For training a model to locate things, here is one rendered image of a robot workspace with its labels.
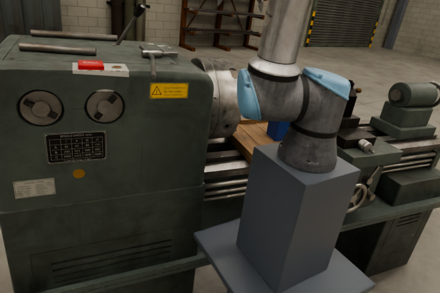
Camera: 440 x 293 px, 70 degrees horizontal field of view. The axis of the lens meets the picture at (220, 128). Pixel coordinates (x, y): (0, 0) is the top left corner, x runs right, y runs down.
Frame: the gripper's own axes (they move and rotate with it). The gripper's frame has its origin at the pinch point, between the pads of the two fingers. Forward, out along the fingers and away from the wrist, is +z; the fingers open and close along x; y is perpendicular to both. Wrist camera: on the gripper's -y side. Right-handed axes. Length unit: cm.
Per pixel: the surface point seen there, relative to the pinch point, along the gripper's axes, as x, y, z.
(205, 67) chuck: -9.5, 6.5, 19.9
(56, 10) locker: -328, -517, 68
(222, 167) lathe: 1, 11, 56
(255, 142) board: 15, -9, 54
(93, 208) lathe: -37, 40, 59
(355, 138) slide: 57, -7, 45
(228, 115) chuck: 0.9, 11.9, 34.9
